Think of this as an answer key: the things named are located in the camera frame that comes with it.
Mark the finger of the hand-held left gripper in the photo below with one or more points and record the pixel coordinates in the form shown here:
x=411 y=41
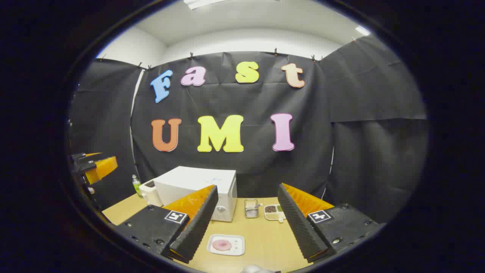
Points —
x=102 y=167

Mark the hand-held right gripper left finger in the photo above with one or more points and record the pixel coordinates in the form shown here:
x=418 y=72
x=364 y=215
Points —
x=197 y=227

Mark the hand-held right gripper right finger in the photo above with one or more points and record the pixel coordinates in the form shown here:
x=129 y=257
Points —
x=299 y=227

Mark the pink ham slice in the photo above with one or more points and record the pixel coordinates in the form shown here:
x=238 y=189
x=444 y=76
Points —
x=221 y=245

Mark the white microwave oven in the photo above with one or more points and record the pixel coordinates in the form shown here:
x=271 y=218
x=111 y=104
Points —
x=189 y=182

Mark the white food tray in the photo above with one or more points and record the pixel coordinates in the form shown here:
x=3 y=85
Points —
x=238 y=248

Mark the divided white condiment dish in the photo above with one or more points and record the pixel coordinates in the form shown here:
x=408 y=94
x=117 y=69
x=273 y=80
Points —
x=273 y=212

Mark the green label drink bottle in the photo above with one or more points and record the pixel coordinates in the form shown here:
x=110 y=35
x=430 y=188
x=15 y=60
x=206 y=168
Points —
x=136 y=186

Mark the white toaster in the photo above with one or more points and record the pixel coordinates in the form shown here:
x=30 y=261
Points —
x=149 y=193

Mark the black backdrop cloth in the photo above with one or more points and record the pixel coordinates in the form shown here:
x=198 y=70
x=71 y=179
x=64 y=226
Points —
x=246 y=102

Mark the ceiling light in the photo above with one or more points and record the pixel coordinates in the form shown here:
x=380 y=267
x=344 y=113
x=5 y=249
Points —
x=362 y=30

